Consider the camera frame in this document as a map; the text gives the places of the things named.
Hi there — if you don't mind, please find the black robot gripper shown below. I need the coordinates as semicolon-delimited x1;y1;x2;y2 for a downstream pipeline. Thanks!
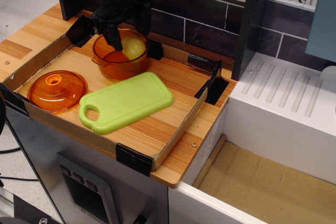
91;0;152;51

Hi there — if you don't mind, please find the white toy sink unit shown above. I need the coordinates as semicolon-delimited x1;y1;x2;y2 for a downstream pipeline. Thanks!
169;54;335;223

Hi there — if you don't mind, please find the teal plastic bin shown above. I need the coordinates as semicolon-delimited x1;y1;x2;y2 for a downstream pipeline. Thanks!
306;0;335;62

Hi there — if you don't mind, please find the dark grey shelf post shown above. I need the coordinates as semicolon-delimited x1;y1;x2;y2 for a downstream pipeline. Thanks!
232;0;268;81

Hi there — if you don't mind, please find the yellow toy potato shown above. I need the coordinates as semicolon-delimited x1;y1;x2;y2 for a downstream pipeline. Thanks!
121;36;146;60

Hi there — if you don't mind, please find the stainless toy oven front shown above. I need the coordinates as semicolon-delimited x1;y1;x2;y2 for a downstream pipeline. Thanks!
6;107;169;223

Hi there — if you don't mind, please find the green plastic cutting board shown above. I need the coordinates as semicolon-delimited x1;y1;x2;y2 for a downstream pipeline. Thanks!
79;72;174;135

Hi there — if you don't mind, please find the cardboard fence with black tape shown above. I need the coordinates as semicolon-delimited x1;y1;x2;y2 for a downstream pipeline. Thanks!
1;7;236;187

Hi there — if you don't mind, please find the orange transparent pot lid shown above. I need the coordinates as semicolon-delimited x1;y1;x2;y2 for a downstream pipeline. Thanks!
27;70;88;113

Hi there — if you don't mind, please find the orange transparent pot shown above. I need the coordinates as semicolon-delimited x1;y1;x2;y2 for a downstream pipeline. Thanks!
92;28;150;80

